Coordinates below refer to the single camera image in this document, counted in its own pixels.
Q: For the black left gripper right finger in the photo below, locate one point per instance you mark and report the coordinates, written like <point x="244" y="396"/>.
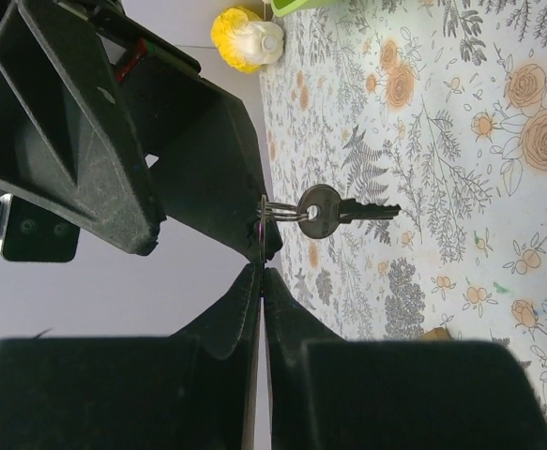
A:
<point x="331" y="393"/>

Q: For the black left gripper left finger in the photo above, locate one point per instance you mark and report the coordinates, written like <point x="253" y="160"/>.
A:
<point x="190" y="390"/>

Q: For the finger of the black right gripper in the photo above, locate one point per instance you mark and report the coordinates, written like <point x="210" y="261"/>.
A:
<point x="208" y="174"/>
<point x="67" y="141"/>

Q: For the metal key set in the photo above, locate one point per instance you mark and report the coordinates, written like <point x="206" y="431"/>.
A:
<point x="319" y="212"/>

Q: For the yellow white napa cabbage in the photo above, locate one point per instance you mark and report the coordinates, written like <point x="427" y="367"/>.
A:
<point x="245" y="41"/>

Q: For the green plastic basket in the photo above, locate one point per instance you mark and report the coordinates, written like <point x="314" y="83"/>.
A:
<point x="282" y="8"/>

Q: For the floral table mat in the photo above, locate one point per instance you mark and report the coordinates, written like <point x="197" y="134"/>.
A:
<point x="439" y="107"/>

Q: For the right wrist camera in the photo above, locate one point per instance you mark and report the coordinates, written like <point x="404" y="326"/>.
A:
<point x="31" y="234"/>

